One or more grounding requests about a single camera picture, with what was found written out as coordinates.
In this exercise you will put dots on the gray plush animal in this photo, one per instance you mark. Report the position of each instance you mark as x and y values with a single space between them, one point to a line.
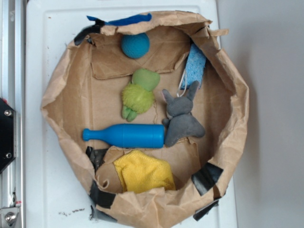
180 122

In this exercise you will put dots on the brown paper bag bin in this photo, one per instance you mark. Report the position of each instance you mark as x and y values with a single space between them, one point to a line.
85 92

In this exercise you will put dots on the green plush frog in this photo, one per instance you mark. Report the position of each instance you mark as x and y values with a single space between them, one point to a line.
138 96

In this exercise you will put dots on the blue plastic bottle toy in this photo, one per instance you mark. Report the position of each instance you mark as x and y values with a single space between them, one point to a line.
129 135

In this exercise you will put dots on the yellow microfiber cloth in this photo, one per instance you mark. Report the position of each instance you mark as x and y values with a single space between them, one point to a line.
139 172

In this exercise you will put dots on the light blue sponge with loop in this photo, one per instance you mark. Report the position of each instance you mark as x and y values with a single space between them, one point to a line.
193 71

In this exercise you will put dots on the blue textured ball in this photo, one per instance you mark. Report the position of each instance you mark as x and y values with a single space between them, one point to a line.
135 46

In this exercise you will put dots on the dark blue felt cloth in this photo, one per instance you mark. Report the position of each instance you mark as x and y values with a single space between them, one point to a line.
123 22

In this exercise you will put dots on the black mounting plate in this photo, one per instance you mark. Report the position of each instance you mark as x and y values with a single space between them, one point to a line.
7 135

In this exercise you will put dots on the aluminum frame rail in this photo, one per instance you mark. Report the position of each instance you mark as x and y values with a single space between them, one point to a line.
12 92

